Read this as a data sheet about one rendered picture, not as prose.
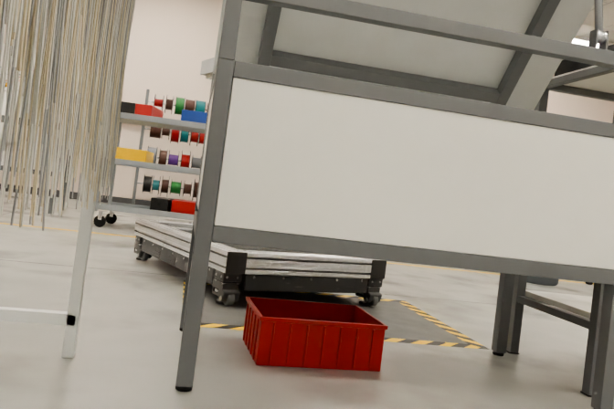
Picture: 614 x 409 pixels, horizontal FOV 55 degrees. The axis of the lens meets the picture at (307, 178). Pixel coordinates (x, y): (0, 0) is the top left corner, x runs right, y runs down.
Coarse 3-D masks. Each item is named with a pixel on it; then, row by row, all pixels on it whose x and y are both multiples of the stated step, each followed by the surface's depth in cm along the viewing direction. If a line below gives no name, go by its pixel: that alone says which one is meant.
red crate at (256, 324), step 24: (264, 312) 198; (288, 312) 200; (312, 312) 202; (336, 312) 204; (360, 312) 200; (264, 336) 170; (288, 336) 171; (312, 336) 173; (336, 336) 175; (360, 336) 177; (384, 336) 179; (264, 360) 170; (288, 360) 171; (312, 360) 173; (336, 360) 175; (360, 360) 177
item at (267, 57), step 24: (552, 0) 188; (264, 24) 191; (264, 48) 193; (312, 72) 200; (336, 72) 200; (360, 72) 201; (384, 72) 203; (456, 96) 210; (480, 96) 210; (504, 96) 211
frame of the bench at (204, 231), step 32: (224, 64) 143; (256, 64) 144; (224, 96) 143; (384, 96) 150; (416, 96) 152; (448, 96) 154; (224, 128) 143; (576, 128) 161; (608, 128) 163; (192, 256) 143; (352, 256) 149; (384, 256) 150; (416, 256) 152; (448, 256) 154; (480, 256) 156; (192, 288) 141; (512, 288) 219; (608, 288) 165; (192, 320) 141; (608, 320) 164; (192, 352) 141; (608, 352) 163; (192, 384) 141; (608, 384) 163
